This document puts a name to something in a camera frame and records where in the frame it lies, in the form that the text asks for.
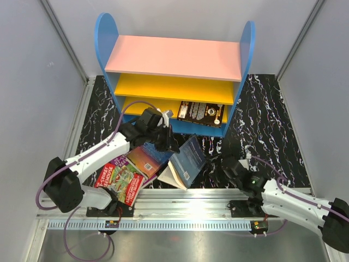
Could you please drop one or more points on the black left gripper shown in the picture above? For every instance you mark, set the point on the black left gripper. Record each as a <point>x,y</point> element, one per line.
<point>169,143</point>

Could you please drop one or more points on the Nineteen Eighty-Four grey-blue book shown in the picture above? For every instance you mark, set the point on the Nineteen Eighty-Four grey-blue book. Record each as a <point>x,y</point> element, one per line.
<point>183,167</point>

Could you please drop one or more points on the black Treehouse book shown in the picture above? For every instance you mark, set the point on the black Treehouse book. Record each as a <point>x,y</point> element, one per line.
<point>206,114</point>

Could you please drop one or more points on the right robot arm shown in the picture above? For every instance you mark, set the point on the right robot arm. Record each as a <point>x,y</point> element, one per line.
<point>268,196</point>

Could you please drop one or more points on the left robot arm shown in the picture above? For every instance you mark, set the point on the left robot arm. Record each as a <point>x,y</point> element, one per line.
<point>63,182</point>

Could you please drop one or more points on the Jane Eyre blue orange book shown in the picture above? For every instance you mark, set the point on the Jane Eyre blue orange book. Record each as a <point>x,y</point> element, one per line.
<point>147,159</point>

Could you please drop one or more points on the purple 117-Storey Treehouse book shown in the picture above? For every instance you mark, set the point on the purple 117-Storey Treehouse book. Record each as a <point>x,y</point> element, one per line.
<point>122,160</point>

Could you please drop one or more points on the red Storey Treehouse book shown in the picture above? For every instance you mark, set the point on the red Storey Treehouse book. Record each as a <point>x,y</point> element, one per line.
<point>124,181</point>

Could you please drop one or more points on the blue pink yellow bookshelf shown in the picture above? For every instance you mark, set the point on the blue pink yellow bookshelf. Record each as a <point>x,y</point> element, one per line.
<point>167,72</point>

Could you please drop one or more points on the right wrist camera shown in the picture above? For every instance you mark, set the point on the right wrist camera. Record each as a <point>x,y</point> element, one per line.
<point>244,163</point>

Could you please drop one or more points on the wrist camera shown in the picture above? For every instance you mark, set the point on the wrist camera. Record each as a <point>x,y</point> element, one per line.
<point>244,163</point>
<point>167,114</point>

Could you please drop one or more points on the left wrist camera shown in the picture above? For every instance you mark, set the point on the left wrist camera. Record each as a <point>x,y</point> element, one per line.
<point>167,114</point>

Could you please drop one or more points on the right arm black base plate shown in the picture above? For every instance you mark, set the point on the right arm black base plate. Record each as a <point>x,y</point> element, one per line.
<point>246,209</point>

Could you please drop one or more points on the aluminium rail base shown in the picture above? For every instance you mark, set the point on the aluminium rail base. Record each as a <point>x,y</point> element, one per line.
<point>186,205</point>

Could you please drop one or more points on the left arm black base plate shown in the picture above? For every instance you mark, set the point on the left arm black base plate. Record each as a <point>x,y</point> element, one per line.
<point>115,209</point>

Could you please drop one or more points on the white slotted cable duct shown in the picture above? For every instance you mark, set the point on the white slotted cable duct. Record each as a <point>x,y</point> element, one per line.
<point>256,227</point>

